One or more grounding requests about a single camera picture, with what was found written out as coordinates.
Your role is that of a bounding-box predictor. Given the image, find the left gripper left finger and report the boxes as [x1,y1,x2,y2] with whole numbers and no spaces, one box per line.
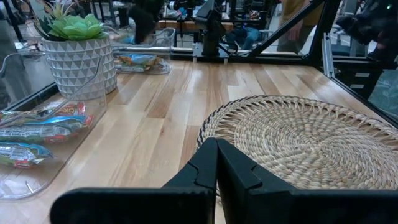
[49,136,218,224]

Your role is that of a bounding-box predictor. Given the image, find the clear plastic bin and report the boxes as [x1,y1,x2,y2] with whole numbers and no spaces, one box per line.
[108,27,177,75]
[0,51,108,200]

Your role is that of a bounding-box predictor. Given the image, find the black aluminium frame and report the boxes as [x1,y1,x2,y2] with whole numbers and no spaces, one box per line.
[107,0,398,128]

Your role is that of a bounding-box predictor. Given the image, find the wooden background table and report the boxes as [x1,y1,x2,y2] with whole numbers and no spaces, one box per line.
[157,19,234,32]

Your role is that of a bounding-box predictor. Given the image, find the snacks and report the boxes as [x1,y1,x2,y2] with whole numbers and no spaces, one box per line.
[115,63,163,74]

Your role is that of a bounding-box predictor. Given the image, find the red and green granola bar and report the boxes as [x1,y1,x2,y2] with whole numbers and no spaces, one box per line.
[0,101,87,126]

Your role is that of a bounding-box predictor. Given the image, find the round woven wicker tray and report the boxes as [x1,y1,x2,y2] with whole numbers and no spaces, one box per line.
[195,95,398,191]

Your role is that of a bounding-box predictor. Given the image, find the succulent in patterned white pot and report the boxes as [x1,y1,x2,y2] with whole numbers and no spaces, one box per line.
[32,0,118,101]

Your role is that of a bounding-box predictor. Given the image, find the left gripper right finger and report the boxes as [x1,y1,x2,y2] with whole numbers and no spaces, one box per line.
[216,138,398,224]

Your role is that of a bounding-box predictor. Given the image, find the person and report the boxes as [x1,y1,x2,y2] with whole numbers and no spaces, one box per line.
[275,0,325,54]
[225,26,266,51]

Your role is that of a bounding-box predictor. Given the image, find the white and blue granola bar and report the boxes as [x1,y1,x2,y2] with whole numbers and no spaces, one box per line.
[119,53,162,67]

